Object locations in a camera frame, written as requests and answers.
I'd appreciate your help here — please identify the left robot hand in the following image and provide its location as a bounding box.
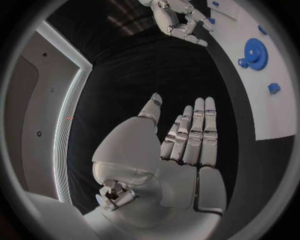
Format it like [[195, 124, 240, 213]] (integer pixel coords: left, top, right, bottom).
[[83, 92, 228, 240]]

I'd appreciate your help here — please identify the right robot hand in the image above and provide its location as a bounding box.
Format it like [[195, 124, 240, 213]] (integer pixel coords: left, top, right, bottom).
[[149, 0, 215, 48]]

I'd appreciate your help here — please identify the white task board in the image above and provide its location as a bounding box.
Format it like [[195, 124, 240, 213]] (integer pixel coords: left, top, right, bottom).
[[206, 0, 299, 141]]

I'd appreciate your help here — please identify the large blue gear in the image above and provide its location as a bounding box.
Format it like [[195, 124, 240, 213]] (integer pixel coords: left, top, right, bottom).
[[243, 37, 270, 71]]

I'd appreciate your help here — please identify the blue block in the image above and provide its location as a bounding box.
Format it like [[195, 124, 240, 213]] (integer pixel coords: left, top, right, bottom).
[[266, 82, 282, 95]]

